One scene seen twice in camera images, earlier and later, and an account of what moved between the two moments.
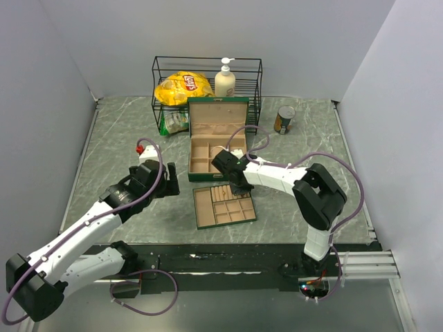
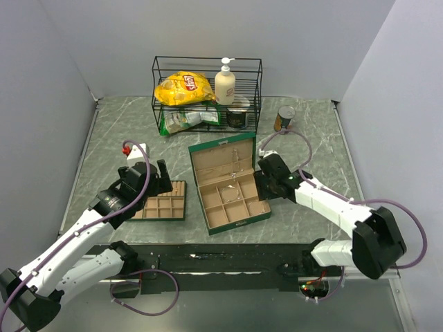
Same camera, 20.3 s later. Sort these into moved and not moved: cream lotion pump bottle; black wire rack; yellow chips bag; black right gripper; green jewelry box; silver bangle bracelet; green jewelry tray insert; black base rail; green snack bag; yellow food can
Moved: green jewelry tray insert; black right gripper; green jewelry box; silver bangle bracelet
Not moved: green snack bag; yellow chips bag; black base rail; yellow food can; black wire rack; cream lotion pump bottle
